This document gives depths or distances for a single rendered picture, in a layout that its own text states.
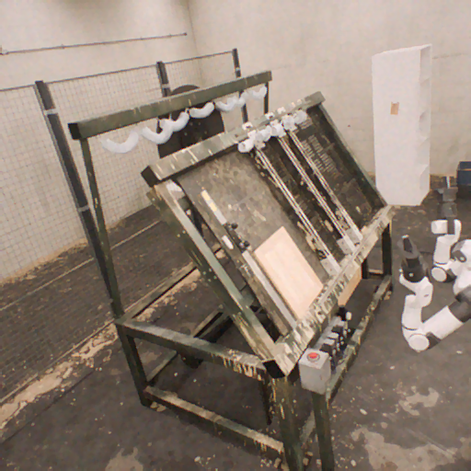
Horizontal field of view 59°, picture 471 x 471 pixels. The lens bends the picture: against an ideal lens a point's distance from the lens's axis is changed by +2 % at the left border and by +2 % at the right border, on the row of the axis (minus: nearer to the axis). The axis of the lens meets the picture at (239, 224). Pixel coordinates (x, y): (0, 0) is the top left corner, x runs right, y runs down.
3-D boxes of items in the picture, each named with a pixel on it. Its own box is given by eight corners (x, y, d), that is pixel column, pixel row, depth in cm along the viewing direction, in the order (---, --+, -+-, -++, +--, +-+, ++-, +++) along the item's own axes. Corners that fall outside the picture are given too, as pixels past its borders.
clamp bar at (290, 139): (352, 245, 320) (379, 234, 304) (267, 118, 314) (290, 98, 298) (356, 239, 327) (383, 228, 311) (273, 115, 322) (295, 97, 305)
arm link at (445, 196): (463, 187, 210) (463, 211, 211) (447, 187, 219) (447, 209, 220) (443, 189, 205) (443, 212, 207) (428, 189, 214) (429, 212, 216)
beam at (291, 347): (272, 380, 224) (287, 377, 216) (260, 361, 223) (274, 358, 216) (384, 218, 387) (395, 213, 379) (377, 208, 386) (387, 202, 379)
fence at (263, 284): (289, 331, 238) (293, 329, 235) (196, 196, 233) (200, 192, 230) (292, 326, 242) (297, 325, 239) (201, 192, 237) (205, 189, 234)
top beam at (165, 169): (150, 189, 214) (159, 180, 207) (139, 173, 213) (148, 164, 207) (317, 106, 377) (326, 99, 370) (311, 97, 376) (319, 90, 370)
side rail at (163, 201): (260, 361, 223) (274, 358, 216) (144, 194, 218) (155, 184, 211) (266, 354, 228) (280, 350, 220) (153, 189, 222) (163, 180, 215)
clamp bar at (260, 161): (328, 277, 283) (357, 266, 267) (232, 133, 277) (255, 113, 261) (333, 269, 291) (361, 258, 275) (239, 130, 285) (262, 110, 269)
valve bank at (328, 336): (333, 385, 236) (329, 351, 227) (310, 378, 244) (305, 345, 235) (361, 332, 273) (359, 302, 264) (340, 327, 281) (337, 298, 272)
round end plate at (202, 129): (178, 207, 298) (149, 94, 267) (172, 207, 301) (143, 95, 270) (236, 173, 357) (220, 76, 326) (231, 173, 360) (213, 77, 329)
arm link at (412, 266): (400, 261, 158) (406, 283, 164) (426, 254, 156) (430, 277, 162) (389, 243, 169) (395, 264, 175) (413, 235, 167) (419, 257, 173)
